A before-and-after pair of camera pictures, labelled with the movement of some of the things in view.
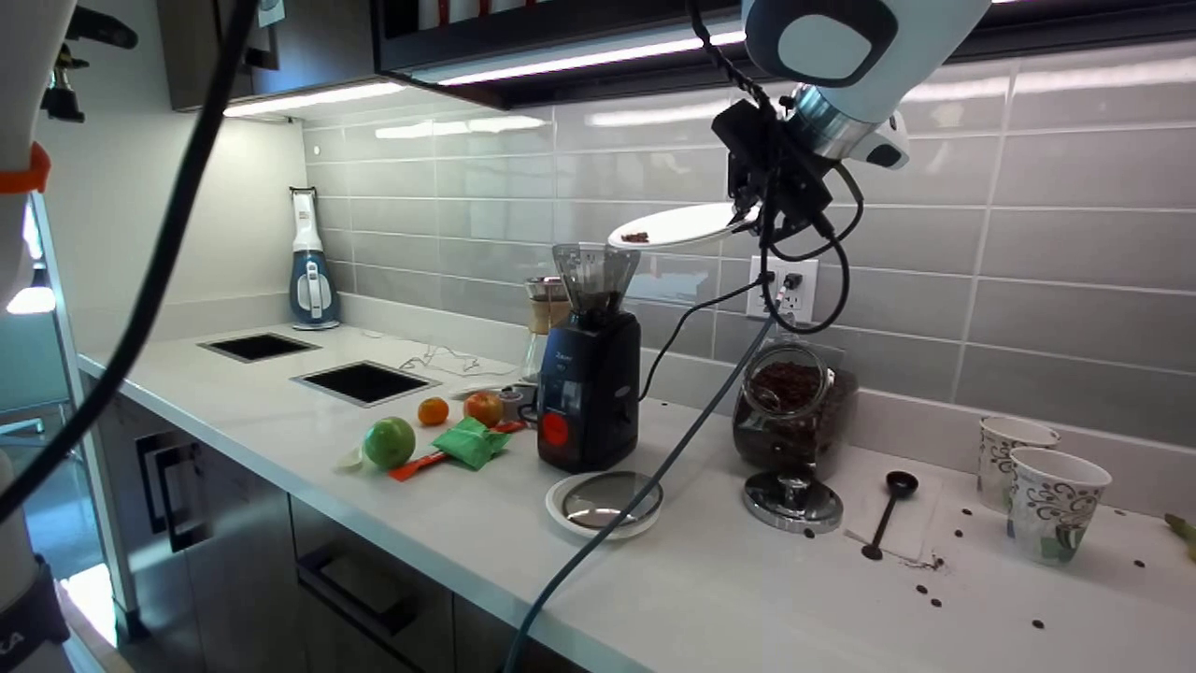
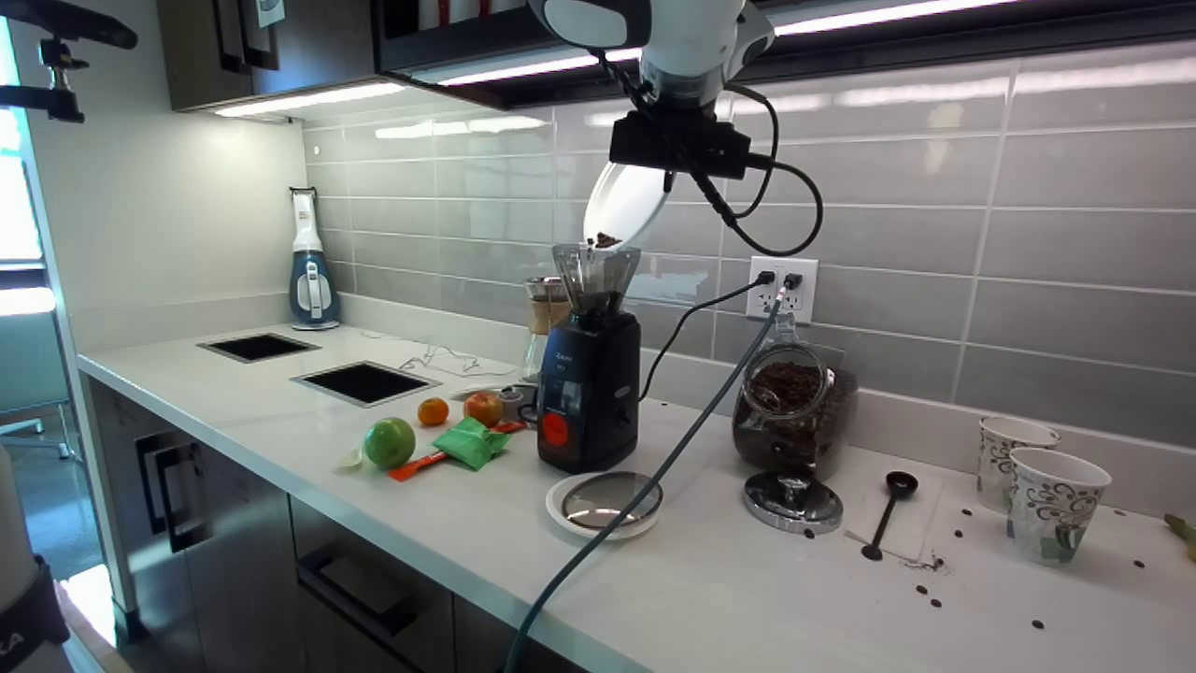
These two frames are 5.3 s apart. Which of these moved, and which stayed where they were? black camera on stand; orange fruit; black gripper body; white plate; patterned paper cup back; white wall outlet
Moved: black gripper body; white plate
Stayed: patterned paper cup back; white wall outlet; black camera on stand; orange fruit
